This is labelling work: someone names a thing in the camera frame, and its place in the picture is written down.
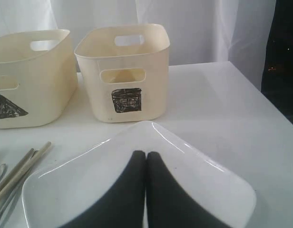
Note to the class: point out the wooden chopstick right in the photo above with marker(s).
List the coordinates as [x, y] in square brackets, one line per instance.
[23, 170]

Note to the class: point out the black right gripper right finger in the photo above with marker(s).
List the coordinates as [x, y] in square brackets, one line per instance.
[168, 204]

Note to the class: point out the wooden chopstick left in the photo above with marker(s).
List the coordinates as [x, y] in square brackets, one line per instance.
[8, 177]

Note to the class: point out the cream bin square mark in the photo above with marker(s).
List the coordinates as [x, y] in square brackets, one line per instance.
[125, 71]

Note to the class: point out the white backdrop curtain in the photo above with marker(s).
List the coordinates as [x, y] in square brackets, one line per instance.
[200, 31]

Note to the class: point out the wooden chopstick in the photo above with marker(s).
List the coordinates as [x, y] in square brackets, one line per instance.
[8, 177]
[23, 170]

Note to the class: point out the cream bin triangle mark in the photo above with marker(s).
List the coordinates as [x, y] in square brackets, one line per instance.
[38, 77]

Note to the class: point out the steel fork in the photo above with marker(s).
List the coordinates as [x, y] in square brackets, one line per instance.
[11, 195]

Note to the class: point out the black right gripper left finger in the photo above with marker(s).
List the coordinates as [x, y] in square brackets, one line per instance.
[122, 206]

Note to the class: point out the white square plate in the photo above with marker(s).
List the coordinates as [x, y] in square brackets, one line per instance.
[55, 194]

